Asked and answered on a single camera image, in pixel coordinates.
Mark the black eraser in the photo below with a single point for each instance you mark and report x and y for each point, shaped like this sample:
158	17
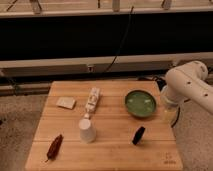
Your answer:
138	135

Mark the wooden board table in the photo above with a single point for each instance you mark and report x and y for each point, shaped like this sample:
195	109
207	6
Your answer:
112	149

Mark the white tube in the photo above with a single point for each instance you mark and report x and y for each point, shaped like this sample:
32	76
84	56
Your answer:
92	101

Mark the white paper cup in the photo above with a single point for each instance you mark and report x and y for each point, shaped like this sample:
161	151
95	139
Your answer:
87	131

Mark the green bowl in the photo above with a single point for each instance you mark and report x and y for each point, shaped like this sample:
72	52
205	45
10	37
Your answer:
140	103

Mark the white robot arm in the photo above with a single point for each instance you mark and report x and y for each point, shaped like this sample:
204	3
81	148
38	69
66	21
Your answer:
186	81

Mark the translucent gripper end piece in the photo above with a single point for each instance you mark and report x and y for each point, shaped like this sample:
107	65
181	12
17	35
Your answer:
170	99

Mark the dark red chili pepper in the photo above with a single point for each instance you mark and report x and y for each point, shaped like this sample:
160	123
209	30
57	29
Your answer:
54	148

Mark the beige sponge block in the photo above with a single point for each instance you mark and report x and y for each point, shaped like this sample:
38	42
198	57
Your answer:
66	102

